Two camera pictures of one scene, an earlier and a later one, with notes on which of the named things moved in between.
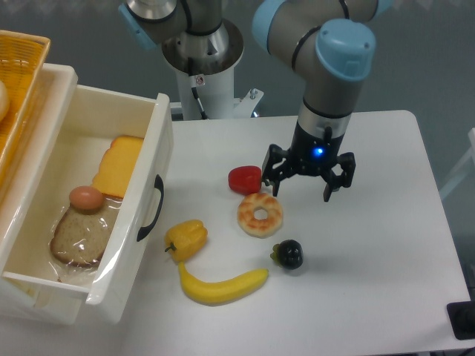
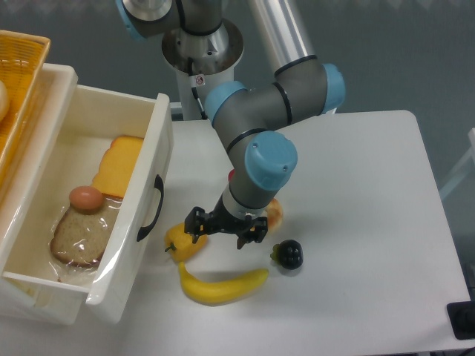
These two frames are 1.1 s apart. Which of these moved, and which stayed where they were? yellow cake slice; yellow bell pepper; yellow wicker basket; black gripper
Moved: black gripper
Stayed: yellow wicker basket; yellow bell pepper; yellow cake slice
